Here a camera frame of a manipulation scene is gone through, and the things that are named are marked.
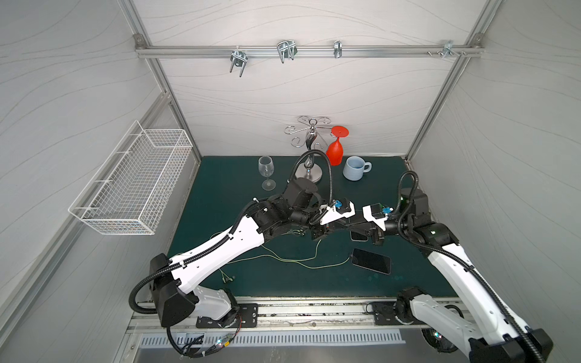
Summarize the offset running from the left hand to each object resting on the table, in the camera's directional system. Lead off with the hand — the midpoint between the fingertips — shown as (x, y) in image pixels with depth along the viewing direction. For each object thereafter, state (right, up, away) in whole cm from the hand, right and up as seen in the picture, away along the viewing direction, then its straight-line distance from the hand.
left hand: (340, 223), depth 63 cm
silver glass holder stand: (-7, +31, +30) cm, 44 cm away
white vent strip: (-18, -38, +7) cm, 43 cm away
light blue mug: (+17, +18, +47) cm, 53 cm away
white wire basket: (-64, +9, +6) cm, 65 cm away
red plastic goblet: (+4, +25, +34) cm, 43 cm away
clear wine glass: (-26, +17, +35) cm, 47 cm away
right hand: (+2, -1, +4) cm, 4 cm away
